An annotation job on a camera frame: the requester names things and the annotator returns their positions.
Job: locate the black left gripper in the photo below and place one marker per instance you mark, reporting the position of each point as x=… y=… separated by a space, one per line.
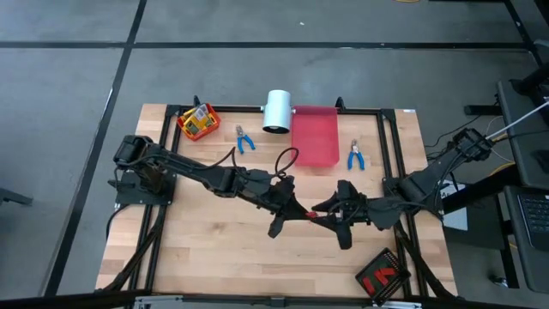
x=281 y=195

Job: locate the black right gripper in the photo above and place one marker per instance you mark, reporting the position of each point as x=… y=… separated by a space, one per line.
x=351 y=210

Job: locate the red eraser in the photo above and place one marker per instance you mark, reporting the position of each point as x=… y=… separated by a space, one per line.
x=380 y=281
x=387 y=272
x=312 y=213
x=368 y=286

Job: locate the yellow crayon box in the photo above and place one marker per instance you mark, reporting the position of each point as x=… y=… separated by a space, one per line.
x=187 y=113
x=199 y=122

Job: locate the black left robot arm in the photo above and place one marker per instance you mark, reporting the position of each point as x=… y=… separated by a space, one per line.
x=180 y=165

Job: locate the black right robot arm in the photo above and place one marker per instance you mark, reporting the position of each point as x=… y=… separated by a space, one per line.
x=433 y=171

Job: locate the black mesh basket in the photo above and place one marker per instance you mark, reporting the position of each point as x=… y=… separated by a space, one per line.
x=386 y=257

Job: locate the pink plastic tray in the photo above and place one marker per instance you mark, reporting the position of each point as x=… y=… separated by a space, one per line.
x=315 y=141

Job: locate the white cylindrical lamp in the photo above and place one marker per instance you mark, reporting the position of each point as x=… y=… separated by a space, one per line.
x=276 y=107

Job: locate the red plastic basket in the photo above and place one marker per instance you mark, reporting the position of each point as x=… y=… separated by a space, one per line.
x=205 y=135

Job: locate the white paper sheet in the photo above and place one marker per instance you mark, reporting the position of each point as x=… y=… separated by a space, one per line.
x=456 y=216

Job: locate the black desk leg beam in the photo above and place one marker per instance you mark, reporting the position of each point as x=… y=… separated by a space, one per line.
x=480 y=191

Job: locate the black desk foot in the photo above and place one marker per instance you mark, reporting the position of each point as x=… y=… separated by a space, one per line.
x=480 y=110

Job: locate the black laptop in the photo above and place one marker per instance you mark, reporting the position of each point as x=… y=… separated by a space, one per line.
x=534 y=219

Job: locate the black desk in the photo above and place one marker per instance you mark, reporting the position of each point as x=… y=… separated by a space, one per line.
x=523 y=141

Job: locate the white rod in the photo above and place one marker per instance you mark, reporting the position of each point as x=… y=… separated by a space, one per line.
x=519 y=121

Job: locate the black chair foot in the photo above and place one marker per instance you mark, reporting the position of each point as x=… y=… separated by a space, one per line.
x=13 y=197

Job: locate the silver aluminium rail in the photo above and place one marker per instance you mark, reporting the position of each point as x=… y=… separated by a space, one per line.
x=156 y=299
x=399 y=305

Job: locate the black aluminium table frame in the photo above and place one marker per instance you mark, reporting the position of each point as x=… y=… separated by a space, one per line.
x=172 y=110

